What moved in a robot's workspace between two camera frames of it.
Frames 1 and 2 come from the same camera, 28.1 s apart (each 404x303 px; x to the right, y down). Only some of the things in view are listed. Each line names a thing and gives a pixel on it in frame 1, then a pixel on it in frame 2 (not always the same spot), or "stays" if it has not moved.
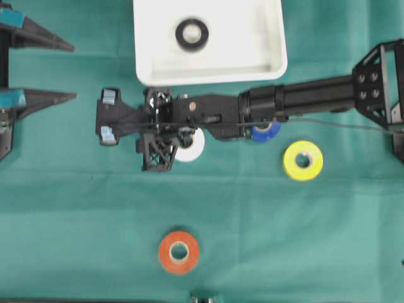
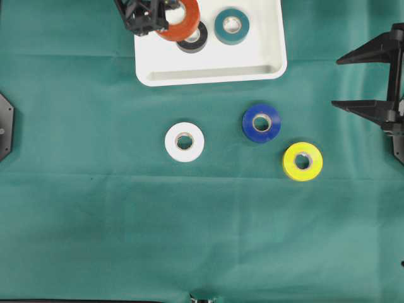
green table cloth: [311, 211] stays
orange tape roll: [178, 266] → [187, 26]
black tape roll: [189, 46] stays
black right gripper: [161, 137] → [394, 124]
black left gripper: [11, 36] → [142, 16]
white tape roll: [193, 152] stays
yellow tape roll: [299, 173] stays
